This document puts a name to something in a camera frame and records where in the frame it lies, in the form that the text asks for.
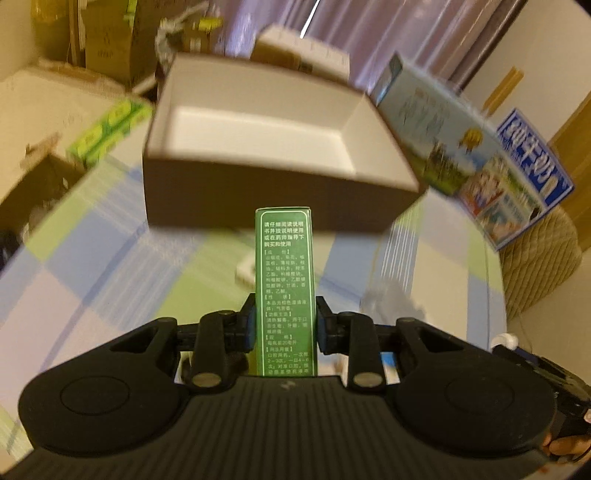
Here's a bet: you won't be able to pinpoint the green medicine box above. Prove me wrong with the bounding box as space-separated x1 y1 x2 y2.
256 207 318 377

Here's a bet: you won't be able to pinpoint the person right hand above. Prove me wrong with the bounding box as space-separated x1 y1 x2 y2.
542 434 591 462

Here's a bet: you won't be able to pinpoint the quilted beige chair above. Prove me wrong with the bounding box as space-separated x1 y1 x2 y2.
499 206 582 321

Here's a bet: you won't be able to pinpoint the plaid bed sheet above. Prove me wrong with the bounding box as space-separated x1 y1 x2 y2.
0 154 509 467

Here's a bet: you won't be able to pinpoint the brown open cardboard box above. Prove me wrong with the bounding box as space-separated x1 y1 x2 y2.
142 54 426 232

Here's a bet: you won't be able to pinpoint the green pure milk carton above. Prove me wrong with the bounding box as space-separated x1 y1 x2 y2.
370 53 548 250

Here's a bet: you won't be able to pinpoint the blue milk carton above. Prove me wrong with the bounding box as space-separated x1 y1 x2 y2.
497 108 575 211

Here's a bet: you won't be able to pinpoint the green tissue packs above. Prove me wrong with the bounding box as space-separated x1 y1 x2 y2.
66 99 153 169

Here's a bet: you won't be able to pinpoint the white flat box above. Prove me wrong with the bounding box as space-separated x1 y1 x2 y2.
250 24 349 84

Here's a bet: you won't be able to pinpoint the purple curtain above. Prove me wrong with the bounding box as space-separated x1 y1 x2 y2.
216 0 525 90

